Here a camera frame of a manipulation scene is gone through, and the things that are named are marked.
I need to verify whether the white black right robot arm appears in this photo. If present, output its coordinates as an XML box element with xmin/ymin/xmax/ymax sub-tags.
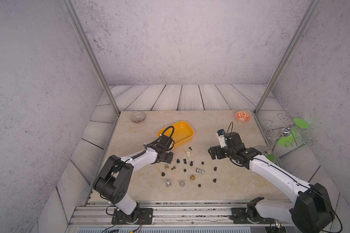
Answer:
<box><xmin>208</xmin><ymin>129</ymin><xmax>338</xmax><ymax>233</ymax></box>

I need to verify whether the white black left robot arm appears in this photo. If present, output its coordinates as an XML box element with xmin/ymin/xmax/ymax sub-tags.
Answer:
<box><xmin>92</xmin><ymin>136</ymin><xmax>175</xmax><ymax>217</ymax></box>

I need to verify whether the yellow plastic storage box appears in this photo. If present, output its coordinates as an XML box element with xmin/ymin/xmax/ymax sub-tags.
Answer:
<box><xmin>171</xmin><ymin>121</ymin><xmax>194</xmax><ymax>148</ymax></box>

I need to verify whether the silver chess piece left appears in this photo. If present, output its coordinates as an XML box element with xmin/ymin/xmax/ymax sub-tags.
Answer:
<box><xmin>166</xmin><ymin>180</ymin><xmax>172</xmax><ymax>188</ymax></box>

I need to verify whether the orange patterned ceramic bowl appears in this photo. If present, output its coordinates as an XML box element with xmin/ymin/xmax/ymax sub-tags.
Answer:
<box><xmin>235</xmin><ymin>111</ymin><xmax>251</xmax><ymax>123</ymax></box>

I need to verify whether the purple patterned glass bowl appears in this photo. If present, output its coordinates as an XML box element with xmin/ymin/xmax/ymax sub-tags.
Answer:
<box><xmin>130</xmin><ymin>111</ymin><xmax>146</xmax><ymax>124</ymax></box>

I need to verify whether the green disc metal stand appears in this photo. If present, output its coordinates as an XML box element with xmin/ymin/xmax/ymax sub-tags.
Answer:
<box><xmin>255</xmin><ymin>118</ymin><xmax>313</xmax><ymax>165</ymax></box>

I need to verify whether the metal wire rack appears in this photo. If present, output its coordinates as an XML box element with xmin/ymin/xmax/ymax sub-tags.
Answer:
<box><xmin>262</xmin><ymin>113</ymin><xmax>313</xmax><ymax>152</ymax></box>

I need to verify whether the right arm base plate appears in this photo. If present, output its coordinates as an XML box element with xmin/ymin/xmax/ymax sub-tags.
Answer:
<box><xmin>228</xmin><ymin>207</ymin><xmax>275</xmax><ymax>224</ymax></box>

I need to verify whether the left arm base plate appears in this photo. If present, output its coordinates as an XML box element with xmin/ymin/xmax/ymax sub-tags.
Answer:
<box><xmin>111</xmin><ymin>208</ymin><xmax>153</xmax><ymax>225</ymax></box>

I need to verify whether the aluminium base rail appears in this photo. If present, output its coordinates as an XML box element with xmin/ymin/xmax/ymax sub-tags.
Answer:
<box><xmin>65</xmin><ymin>200</ymin><xmax>324</xmax><ymax>233</ymax></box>

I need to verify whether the right aluminium frame post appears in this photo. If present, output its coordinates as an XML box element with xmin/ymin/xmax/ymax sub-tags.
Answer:
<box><xmin>254</xmin><ymin>0</ymin><xmax>320</xmax><ymax>116</ymax></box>

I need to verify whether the aluminium frame post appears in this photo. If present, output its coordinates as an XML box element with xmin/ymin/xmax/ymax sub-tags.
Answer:
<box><xmin>254</xmin><ymin>0</ymin><xmax>320</xmax><ymax>116</ymax></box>
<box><xmin>61</xmin><ymin>0</ymin><xmax>121</xmax><ymax>115</ymax></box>

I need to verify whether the left aluminium frame post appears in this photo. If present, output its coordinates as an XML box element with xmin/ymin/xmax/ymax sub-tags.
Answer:
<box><xmin>61</xmin><ymin>0</ymin><xmax>121</xmax><ymax>115</ymax></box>

